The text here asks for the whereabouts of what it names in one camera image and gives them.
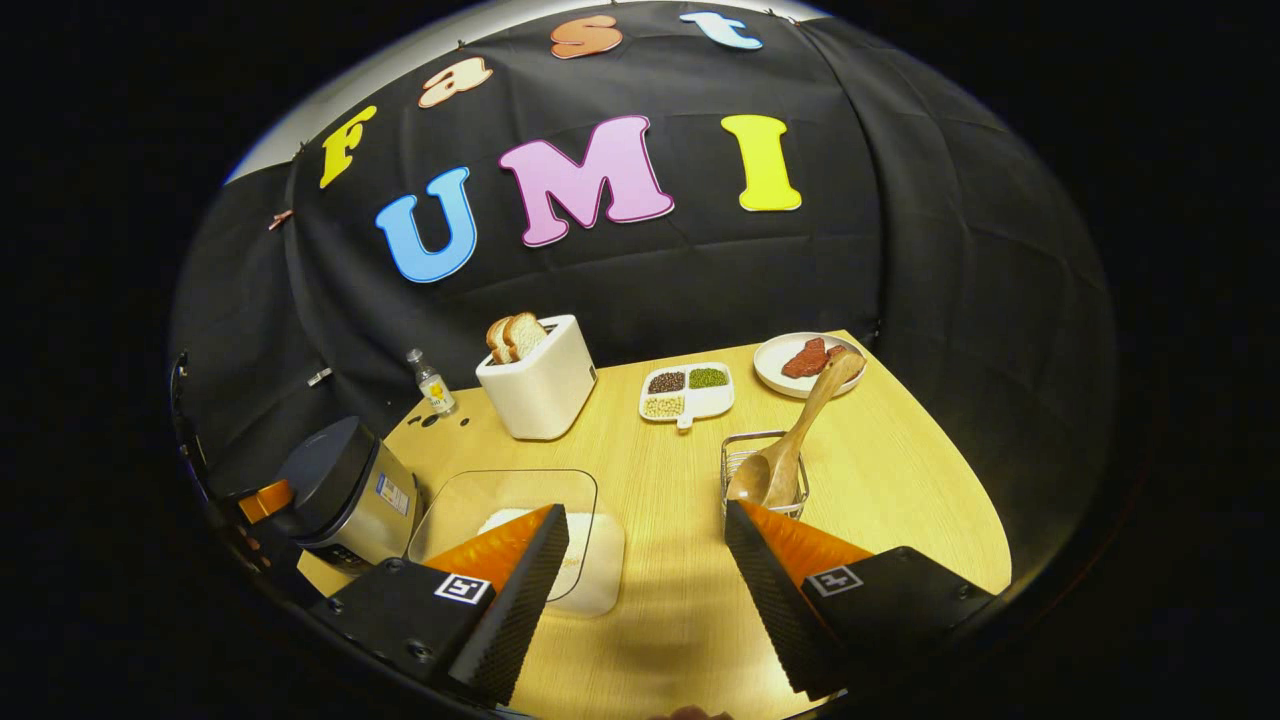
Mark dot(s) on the white divided dish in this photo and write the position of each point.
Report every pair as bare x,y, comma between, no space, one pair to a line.
710,402

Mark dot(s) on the white round plate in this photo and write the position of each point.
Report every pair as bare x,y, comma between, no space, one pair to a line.
770,368

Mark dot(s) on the white toaster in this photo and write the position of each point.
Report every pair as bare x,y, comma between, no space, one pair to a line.
545,395

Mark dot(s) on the small glass bottle yellow label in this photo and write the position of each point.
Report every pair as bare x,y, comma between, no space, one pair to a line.
435,390

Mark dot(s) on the bread slice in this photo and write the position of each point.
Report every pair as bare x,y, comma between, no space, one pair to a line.
497,342
523,335

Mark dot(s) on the pink cloth clip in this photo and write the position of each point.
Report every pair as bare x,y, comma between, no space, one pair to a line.
280,218

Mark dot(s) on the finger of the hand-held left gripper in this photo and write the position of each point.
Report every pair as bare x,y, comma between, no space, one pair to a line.
265,500

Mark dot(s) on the wooden spoon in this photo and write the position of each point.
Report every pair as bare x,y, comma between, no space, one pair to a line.
765,478

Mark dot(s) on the clear rectangular rice container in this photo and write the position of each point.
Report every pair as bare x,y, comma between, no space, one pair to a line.
480,500

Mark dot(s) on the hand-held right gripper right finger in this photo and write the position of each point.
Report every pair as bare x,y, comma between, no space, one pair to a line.
775,610

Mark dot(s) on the dark brown beans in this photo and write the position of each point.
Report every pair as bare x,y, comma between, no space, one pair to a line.
666,382

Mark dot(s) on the green mung beans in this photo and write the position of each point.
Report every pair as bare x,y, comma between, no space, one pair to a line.
707,377

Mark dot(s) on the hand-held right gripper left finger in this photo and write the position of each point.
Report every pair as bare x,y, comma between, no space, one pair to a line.
520,610

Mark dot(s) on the red meat piece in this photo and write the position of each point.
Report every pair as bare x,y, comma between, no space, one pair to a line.
835,352
805,358

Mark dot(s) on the yellow soybeans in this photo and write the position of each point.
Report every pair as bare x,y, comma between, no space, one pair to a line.
664,405

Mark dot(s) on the grey cloth clip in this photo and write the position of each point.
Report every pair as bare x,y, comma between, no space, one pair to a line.
320,376

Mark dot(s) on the black backdrop cloth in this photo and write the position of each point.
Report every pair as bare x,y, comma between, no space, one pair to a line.
900,250

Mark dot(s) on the dark grey rice cooker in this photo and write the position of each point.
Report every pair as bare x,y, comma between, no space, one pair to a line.
330,480

